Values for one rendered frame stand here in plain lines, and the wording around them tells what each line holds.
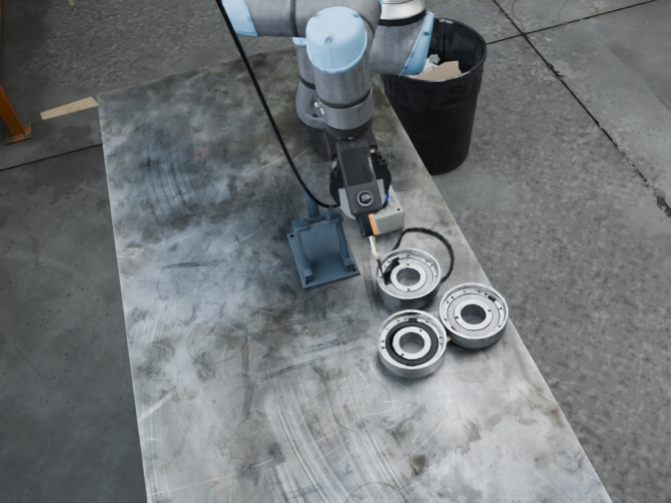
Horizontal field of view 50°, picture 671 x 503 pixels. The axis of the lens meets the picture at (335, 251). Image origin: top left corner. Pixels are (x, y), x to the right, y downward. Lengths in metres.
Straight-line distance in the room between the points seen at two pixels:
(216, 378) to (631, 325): 1.37
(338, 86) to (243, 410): 0.50
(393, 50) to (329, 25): 0.44
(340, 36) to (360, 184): 0.22
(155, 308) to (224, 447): 0.29
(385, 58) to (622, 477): 1.18
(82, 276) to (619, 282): 1.68
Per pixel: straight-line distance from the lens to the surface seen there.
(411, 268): 1.19
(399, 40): 1.35
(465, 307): 1.15
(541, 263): 2.28
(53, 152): 2.97
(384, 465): 1.05
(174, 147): 1.52
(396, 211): 1.25
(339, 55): 0.92
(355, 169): 1.02
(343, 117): 0.98
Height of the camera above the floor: 1.77
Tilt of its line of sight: 50 degrees down
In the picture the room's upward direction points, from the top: 8 degrees counter-clockwise
